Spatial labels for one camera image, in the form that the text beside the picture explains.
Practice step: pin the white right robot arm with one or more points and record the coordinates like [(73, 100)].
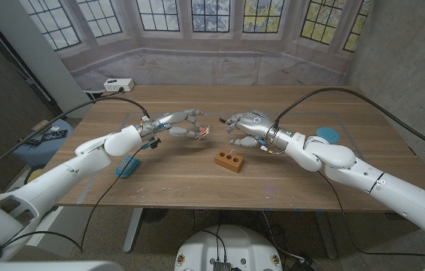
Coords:
[(385, 184)]

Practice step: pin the teal round disc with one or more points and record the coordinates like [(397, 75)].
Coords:
[(328, 134)]

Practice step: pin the yellow round object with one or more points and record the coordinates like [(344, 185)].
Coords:
[(33, 176)]

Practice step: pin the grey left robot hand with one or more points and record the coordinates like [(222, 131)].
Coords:
[(167, 120)]

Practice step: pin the grey metal table leg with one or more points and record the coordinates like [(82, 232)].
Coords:
[(133, 229), (325, 233)]

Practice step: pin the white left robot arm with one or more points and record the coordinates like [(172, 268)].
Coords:
[(58, 180)]

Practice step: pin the teal handheld calculator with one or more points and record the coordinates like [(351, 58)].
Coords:
[(127, 166)]

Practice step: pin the white power strip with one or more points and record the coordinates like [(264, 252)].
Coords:
[(119, 85)]

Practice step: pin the beige twine roll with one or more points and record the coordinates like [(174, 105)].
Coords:
[(41, 125)]

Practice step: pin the black floor fan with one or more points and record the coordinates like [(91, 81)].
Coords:
[(153, 215)]

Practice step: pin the printed window backdrop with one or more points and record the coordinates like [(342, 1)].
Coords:
[(212, 67)]

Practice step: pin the brown wooden block with holes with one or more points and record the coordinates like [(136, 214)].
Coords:
[(229, 161)]

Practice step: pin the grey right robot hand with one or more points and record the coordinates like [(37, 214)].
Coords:
[(257, 126)]

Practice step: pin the slim black remote control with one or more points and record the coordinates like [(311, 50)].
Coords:
[(28, 141)]

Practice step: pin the blue padded stool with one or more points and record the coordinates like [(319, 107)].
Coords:
[(43, 152)]

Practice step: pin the small white gadget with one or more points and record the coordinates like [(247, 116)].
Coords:
[(55, 128)]

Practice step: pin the black remote control with buttons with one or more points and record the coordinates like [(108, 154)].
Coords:
[(55, 135)]

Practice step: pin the white robot torso base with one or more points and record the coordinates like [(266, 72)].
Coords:
[(229, 248)]

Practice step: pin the small red white matchbox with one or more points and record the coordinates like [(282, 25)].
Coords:
[(203, 132)]

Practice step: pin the white robot body edge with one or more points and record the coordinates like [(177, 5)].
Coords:
[(46, 266)]

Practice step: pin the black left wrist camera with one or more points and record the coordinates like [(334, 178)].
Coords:
[(153, 143)]

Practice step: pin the wooden matchstick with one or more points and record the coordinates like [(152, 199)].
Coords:
[(231, 151)]

